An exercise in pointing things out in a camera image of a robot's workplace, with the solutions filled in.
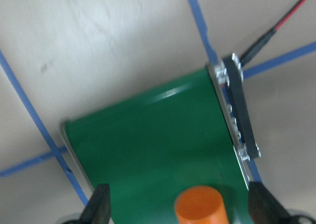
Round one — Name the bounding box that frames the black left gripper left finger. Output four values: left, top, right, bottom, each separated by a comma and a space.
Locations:
79, 184, 111, 224

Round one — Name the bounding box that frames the red black power cable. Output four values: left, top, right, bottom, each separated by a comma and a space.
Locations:
239, 0, 316, 66

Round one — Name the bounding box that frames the green conveyor belt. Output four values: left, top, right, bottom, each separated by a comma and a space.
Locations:
62, 69, 251, 224

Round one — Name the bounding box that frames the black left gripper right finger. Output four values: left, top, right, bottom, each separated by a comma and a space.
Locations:
248, 181, 291, 224

